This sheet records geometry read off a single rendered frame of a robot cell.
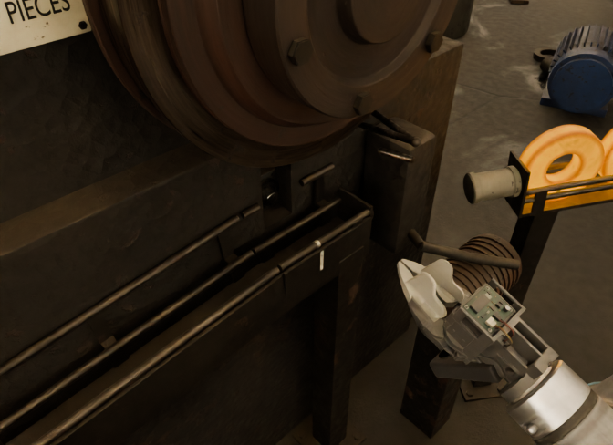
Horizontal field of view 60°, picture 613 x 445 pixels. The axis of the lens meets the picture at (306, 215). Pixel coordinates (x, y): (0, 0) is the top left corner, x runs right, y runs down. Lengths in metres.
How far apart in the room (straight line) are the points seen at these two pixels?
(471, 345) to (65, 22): 0.57
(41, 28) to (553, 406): 0.66
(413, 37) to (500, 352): 0.38
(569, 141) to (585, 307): 0.90
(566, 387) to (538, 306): 1.14
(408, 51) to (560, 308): 1.32
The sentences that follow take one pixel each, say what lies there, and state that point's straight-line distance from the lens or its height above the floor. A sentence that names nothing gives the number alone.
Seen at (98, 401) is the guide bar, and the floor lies 0.69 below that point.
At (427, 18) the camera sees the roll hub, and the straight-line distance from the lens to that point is 0.65.
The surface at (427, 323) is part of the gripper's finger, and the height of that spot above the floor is 0.74.
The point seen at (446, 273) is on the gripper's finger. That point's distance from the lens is 0.71.
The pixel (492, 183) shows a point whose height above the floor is 0.69.
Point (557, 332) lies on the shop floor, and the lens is 1.77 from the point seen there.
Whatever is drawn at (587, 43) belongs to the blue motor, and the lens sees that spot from 2.86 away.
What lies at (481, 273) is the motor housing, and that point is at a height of 0.53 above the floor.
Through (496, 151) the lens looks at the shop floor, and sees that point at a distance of 2.48.
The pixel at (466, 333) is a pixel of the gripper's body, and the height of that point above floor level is 0.75.
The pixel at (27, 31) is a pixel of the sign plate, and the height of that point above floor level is 1.08.
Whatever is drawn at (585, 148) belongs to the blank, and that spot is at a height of 0.75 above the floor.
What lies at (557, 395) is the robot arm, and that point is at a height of 0.74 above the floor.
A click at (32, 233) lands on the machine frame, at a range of 0.67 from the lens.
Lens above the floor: 1.27
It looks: 40 degrees down
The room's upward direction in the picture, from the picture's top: straight up
